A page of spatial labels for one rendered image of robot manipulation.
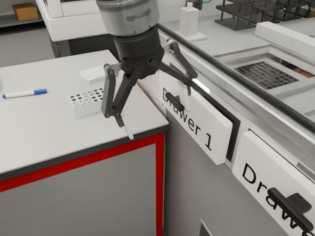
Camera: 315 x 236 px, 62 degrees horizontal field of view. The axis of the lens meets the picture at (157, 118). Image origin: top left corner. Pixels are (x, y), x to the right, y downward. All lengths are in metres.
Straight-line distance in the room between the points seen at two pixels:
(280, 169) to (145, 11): 0.32
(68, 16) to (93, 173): 0.75
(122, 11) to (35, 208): 0.63
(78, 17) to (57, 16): 0.09
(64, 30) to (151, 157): 0.73
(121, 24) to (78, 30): 0.91
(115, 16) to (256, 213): 0.45
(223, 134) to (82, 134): 0.41
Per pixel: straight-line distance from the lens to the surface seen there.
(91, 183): 0.83
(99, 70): 1.04
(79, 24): 1.30
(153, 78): 0.86
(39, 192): 0.81
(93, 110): 0.82
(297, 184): 0.45
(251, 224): 0.63
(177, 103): 0.58
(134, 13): 0.40
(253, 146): 0.49
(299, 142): 0.43
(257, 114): 0.49
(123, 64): 0.46
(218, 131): 0.53
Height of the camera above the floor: 1.23
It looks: 37 degrees down
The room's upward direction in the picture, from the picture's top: straight up
